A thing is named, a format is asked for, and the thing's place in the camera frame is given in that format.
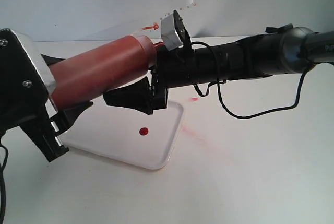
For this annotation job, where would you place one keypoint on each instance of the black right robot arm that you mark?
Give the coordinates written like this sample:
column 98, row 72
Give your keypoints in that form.
column 283, row 50

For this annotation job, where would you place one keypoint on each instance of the red sauce squeeze bottle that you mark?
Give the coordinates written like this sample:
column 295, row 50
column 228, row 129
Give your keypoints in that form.
column 90, row 74

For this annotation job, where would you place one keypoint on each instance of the red sauce drop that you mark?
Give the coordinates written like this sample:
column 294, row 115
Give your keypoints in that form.
column 143, row 131

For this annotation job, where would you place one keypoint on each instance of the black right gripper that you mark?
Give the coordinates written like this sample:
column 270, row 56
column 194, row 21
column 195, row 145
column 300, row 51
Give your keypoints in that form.
column 175, row 67

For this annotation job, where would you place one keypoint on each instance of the white backdrop sheet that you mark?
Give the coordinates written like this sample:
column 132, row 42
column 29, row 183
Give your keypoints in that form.
column 72, row 20

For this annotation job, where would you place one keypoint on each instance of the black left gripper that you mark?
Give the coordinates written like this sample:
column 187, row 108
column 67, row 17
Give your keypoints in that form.
column 26, row 83

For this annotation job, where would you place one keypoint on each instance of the white rectangular plastic tray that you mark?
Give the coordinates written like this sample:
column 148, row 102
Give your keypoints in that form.
column 113, row 132

